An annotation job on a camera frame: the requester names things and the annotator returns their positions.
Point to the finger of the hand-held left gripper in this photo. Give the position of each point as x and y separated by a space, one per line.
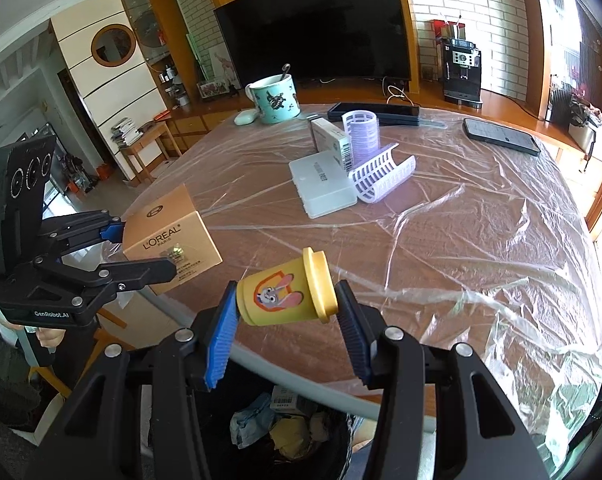
112 233
146 272

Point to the framed flower picture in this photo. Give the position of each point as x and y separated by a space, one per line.
212 90

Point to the stack of magazines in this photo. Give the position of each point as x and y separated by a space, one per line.
126 132

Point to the person's left forearm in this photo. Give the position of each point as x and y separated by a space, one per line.
6 370

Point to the black trash bin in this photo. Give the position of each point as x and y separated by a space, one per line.
216 440

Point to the gold cardboard box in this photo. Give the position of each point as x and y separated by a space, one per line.
166 230

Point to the small white barcode box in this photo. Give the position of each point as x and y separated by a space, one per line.
287 399

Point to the crumpled yellow paper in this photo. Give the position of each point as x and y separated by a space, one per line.
288 435

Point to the metal spoon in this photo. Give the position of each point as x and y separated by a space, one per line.
285 71

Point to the wooden tv cabinet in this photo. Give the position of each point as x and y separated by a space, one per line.
191 125

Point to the small wooden side table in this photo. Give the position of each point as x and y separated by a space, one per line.
148 135

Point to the grey and white bag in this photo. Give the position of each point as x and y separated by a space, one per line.
588 132

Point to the black folding phone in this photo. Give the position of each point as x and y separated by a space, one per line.
381 110

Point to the black coffee machine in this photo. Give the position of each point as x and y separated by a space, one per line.
458 67

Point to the clear plastic sheet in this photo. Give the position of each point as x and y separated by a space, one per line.
456 240

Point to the red box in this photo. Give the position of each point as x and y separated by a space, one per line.
441 30

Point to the white plastic case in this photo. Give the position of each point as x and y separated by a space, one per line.
321 185

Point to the person's left hand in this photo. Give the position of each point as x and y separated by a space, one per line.
51 338

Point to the white earbuds case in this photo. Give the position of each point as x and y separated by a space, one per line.
246 117

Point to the yellow rabbit print tub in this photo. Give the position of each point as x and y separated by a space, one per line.
281 292

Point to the black flat phone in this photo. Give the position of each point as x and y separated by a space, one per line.
501 135

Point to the white open mesh roller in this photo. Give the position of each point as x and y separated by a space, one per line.
381 175

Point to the round wooden framed mirror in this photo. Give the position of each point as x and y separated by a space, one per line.
113 44

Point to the electric fan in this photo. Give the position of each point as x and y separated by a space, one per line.
148 27

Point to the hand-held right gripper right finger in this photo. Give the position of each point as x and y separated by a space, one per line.
353 340

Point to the white medicine box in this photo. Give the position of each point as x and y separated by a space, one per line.
328 137

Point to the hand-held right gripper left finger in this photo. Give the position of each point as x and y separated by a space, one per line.
221 340

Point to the crumpled beige paper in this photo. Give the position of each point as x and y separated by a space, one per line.
326 425

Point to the black television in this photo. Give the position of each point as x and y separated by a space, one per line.
311 25

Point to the giraffe picture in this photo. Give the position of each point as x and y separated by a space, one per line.
225 65

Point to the crumpled blue paper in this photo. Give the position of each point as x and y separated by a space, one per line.
251 425

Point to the teal butterfly mug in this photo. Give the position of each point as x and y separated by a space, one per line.
276 102

